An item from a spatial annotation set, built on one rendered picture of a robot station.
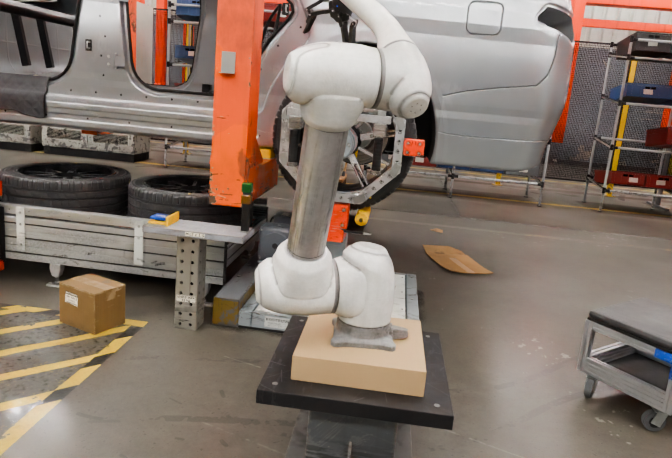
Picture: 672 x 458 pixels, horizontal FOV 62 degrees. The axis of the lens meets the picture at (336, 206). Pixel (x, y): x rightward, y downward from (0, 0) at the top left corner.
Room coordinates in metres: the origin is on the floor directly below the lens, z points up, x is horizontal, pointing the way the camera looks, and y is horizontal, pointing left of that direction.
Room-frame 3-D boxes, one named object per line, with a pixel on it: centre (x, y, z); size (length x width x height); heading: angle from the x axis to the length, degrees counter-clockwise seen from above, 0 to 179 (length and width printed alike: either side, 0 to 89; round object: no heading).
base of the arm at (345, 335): (1.52, -0.13, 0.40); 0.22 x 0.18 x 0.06; 90
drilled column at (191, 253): (2.29, 0.60, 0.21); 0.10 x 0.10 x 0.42; 84
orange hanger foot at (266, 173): (2.83, 0.44, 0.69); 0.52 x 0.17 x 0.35; 174
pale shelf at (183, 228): (2.28, 0.57, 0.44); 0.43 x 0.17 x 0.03; 84
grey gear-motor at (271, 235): (2.75, 0.25, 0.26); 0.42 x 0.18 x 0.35; 174
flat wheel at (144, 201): (2.96, 0.78, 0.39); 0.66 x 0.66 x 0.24
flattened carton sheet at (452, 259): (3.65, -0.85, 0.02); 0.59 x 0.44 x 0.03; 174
